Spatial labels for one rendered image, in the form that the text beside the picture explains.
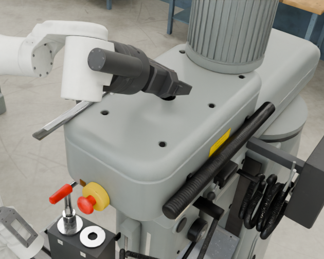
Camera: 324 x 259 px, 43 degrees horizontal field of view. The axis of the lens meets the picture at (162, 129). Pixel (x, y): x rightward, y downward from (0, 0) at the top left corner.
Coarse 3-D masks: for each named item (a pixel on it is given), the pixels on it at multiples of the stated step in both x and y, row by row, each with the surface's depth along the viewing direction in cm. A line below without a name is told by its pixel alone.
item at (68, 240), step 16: (80, 224) 151; (96, 224) 154; (64, 240) 147; (80, 240) 147; (96, 240) 147; (112, 240) 150; (64, 256) 154; (80, 256) 148; (96, 256) 143; (112, 256) 157
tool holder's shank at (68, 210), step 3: (69, 195) 140; (66, 198) 140; (69, 198) 141; (66, 201) 141; (69, 201) 142; (66, 204) 142; (69, 204) 142; (66, 207) 143; (69, 207) 143; (72, 207) 145; (66, 210) 144; (69, 210) 144; (72, 210) 145; (66, 213) 145; (69, 213) 145
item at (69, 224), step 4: (64, 220) 147; (68, 220) 146; (72, 220) 147; (76, 220) 150; (64, 224) 148; (68, 224) 147; (72, 224) 148; (76, 224) 151; (68, 228) 149; (72, 228) 149
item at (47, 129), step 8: (80, 104) 84; (88, 104) 84; (72, 112) 82; (80, 112) 83; (56, 120) 79; (64, 120) 80; (48, 128) 77; (56, 128) 78; (32, 136) 76; (40, 136) 76
